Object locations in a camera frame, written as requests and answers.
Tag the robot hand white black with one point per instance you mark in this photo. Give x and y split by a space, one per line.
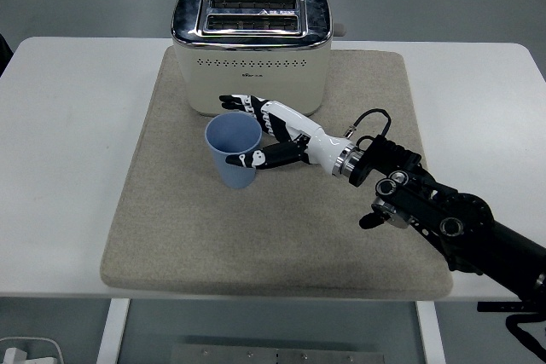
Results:
324 148

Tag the blue plastic cup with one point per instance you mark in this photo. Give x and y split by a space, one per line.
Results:
232 172

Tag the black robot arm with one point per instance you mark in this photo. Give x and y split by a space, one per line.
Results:
460 219

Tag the cream toaster with chrome top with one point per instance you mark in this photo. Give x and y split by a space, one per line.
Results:
256 82

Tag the beige fabric table mat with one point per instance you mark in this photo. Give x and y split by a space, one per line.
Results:
264 227

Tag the grey metal plate with screws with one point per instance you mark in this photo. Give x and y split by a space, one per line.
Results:
277 355

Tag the white table leg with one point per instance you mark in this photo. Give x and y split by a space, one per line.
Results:
431 334
112 332

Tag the black table control panel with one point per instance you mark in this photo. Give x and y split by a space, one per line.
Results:
495 307

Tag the white tray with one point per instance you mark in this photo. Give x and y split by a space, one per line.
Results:
40 349

